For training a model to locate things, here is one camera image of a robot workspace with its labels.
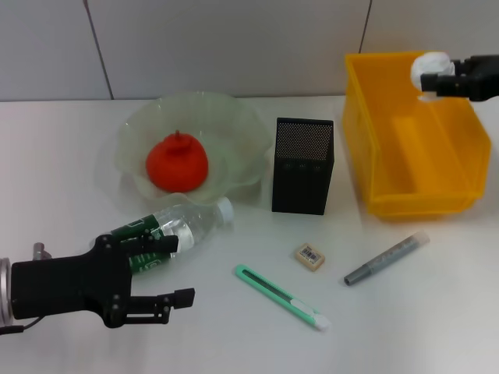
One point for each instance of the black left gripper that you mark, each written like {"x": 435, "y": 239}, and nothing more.
{"x": 70, "y": 286}

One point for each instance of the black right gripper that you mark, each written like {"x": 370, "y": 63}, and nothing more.
{"x": 485, "y": 78}

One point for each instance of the white paper ball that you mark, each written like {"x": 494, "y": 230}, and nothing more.
{"x": 430, "y": 64}

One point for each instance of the clear green-label water bottle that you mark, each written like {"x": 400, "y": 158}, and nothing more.
{"x": 195, "y": 222}

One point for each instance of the red-orange toy orange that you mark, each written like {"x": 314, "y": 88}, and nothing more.
{"x": 177, "y": 165}

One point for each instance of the green utility knife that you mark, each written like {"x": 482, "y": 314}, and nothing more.
{"x": 273, "y": 292}

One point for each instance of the beige eraser with barcode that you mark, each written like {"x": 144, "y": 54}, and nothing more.
{"x": 309, "y": 256}

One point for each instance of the pale green glass fruit plate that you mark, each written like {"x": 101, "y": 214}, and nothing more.
{"x": 234, "y": 136}

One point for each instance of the black mesh pen holder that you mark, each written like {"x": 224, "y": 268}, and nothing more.
{"x": 302, "y": 171}

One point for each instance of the grey marker pen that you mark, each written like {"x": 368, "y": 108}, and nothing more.
{"x": 386, "y": 259}

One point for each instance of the yellow plastic bin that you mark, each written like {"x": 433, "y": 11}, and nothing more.
{"x": 425, "y": 163}

